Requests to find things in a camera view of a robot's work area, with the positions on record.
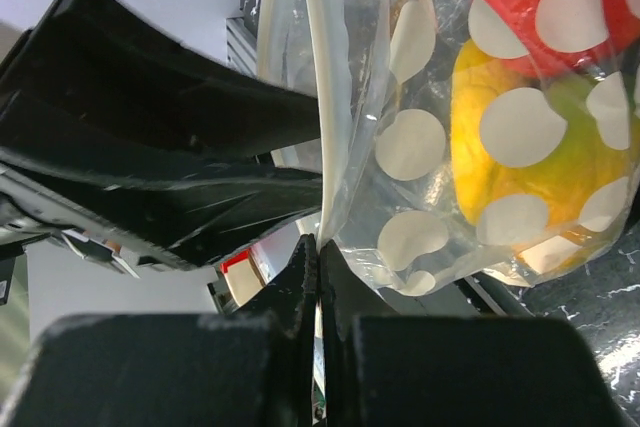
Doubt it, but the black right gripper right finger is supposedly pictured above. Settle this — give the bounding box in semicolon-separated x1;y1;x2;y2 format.
319;243;630;426

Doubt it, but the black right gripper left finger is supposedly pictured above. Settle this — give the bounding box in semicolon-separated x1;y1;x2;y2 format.
1;234;318;426

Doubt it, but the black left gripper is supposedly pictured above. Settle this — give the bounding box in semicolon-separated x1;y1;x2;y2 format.
1;0;322;297

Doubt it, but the clear polka dot zip bag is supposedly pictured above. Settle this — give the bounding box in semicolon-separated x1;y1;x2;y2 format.
257;0;639;296

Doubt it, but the yellow green fake mango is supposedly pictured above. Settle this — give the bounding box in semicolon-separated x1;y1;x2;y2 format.
451;42;639;278

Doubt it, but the red fake apple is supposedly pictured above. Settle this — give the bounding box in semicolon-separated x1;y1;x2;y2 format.
468;0;639;77

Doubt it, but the beige chair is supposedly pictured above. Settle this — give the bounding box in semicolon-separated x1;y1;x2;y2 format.
222;257;266;307

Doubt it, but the red plastic bin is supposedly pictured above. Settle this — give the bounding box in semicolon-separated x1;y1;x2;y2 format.
219;246;264;279

